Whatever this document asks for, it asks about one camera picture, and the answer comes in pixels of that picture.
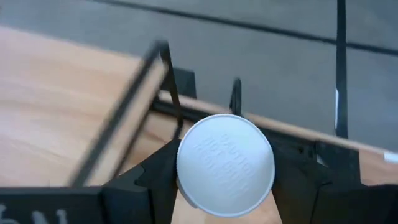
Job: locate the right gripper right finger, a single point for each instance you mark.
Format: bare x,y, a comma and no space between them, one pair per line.
298,193

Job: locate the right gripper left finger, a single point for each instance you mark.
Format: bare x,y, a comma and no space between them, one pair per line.
146,199

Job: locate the large orange medicine bottle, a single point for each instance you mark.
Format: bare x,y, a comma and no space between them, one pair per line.
225,161

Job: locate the wooden shelf black legs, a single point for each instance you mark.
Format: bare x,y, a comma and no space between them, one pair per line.
62,109

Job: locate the white label sticker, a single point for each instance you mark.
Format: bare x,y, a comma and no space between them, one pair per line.
391,157

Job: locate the black loop hook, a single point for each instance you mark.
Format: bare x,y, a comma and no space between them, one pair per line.
236,99

